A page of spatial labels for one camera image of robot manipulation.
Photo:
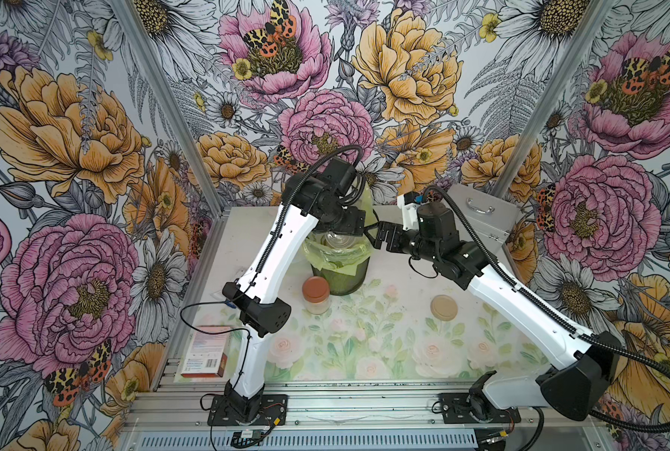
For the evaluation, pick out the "yellow-green plastic bin bag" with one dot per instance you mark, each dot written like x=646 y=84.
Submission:
x=314 y=242

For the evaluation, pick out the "black mesh trash bin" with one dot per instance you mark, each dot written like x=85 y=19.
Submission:
x=343 y=276

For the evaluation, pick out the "floral table mat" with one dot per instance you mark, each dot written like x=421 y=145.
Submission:
x=387 y=333

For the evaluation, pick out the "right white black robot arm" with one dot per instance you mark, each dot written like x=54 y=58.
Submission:
x=577 y=373

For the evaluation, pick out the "red white cardboard box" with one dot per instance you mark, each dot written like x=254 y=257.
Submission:
x=206 y=353

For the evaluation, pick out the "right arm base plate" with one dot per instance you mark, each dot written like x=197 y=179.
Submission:
x=463 y=408

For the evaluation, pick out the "clear plastic rice jar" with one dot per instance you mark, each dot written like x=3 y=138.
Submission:
x=342 y=242

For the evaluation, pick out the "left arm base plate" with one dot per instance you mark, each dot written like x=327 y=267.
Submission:
x=263 y=410

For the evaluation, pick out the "jar with red-brown lid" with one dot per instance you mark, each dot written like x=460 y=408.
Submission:
x=316 y=295

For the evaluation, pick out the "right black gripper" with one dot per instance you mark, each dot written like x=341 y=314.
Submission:
x=395 y=232

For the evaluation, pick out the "silver aluminium case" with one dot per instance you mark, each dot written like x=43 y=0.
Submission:
x=491 y=217

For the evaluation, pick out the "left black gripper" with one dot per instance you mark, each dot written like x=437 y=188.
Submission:
x=353 y=222

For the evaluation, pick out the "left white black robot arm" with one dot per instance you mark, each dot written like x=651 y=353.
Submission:
x=317 y=199

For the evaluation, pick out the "aluminium front rail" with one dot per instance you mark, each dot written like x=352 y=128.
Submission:
x=349 y=415

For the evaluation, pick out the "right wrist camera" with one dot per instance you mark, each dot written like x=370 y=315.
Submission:
x=408 y=205

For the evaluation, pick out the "beige jar lid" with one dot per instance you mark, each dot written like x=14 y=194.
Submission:
x=444 y=308

